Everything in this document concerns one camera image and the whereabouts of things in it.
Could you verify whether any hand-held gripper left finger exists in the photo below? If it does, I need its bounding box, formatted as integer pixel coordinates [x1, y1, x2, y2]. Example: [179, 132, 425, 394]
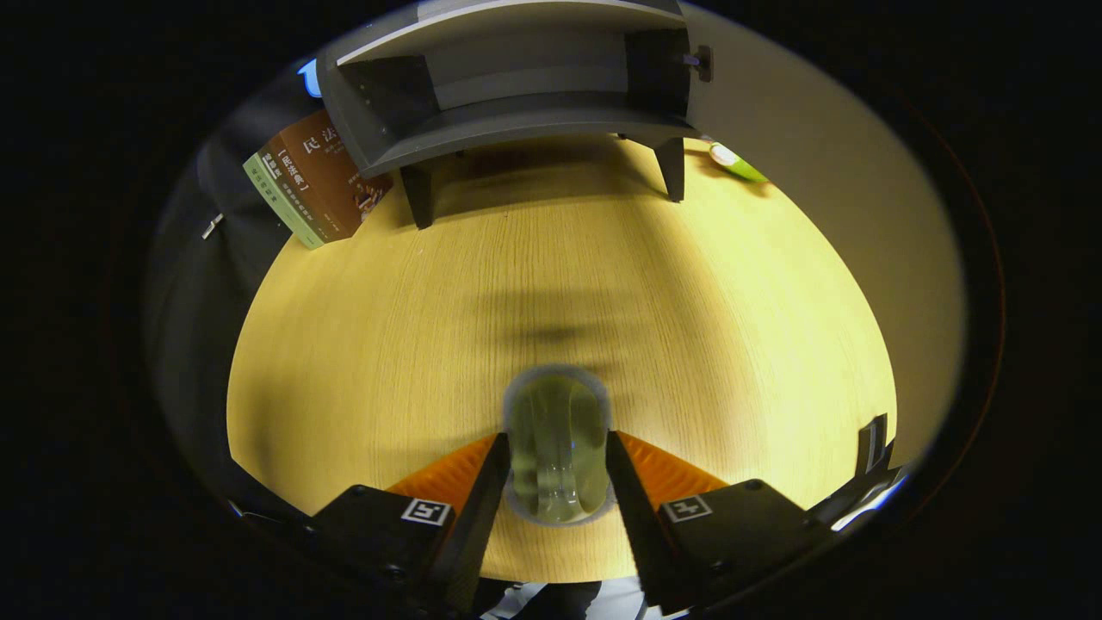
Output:
[306, 431, 512, 619]

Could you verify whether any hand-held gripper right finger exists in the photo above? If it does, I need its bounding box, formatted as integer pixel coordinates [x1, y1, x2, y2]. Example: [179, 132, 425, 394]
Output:
[605, 429, 834, 616]

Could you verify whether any pale green rounded object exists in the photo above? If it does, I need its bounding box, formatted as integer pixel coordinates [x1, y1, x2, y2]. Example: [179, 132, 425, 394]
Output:
[502, 363, 614, 528]

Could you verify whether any black door handle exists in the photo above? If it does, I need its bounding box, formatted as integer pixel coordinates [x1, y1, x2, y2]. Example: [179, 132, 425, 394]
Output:
[855, 413, 896, 500]

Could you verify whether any beige cabinet door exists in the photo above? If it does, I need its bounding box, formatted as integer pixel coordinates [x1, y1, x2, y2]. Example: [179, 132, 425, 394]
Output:
[680, 4, 967, 518]

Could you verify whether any person's clothing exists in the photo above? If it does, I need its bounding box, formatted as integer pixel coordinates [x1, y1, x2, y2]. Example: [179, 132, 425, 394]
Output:
[478, 579, 655, 620]

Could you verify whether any black backdrop cloth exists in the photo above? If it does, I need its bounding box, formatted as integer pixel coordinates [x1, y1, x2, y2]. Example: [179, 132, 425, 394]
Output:
[145, 60, 362, 526]

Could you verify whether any pink and green plush toy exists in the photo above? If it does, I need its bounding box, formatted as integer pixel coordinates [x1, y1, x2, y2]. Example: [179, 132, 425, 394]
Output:
[708, 142, 769, 184]

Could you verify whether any brown book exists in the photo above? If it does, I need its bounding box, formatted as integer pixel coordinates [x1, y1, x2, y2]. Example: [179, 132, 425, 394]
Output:
[258, 110, 394, 245]

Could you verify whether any dark grey cabinet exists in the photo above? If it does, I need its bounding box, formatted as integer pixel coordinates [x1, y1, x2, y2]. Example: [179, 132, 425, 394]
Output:
[317, 0, 715, 231]

